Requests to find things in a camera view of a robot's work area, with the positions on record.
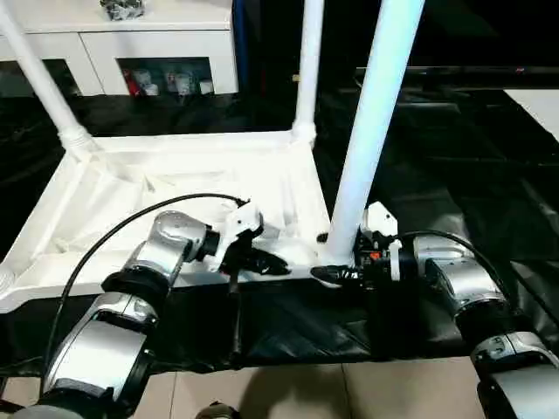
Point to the blue vertical post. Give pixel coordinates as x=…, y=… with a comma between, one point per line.
x=241, y=43

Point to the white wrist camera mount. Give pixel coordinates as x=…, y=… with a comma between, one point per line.
x=380, y=218
x=242, y=218

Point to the white bottle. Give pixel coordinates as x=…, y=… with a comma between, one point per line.
x=185, y=84

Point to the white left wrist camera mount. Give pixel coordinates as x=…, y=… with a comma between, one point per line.
x=242, y=218

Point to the grey robot torso cover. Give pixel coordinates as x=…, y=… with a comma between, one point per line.
x=48, y=412

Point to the white plastic table top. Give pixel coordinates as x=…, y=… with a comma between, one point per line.
x=174, y=153

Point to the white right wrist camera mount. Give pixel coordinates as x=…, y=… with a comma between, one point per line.
x=380, y=218

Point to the dark rounded robot part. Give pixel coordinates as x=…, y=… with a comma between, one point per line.
x=218, y=411

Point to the white flat board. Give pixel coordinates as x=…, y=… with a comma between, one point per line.
x=537, y=109

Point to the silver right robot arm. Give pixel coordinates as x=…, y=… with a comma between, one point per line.
x=471, y=279

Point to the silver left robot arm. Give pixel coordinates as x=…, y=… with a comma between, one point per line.
x=166, y=240

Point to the black mat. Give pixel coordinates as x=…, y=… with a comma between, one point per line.
x=436, y=174

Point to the small white box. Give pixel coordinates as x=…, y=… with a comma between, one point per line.
x=206, y=86

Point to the white cabinet with glass doors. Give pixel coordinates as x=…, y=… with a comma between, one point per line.
x=174, y=39

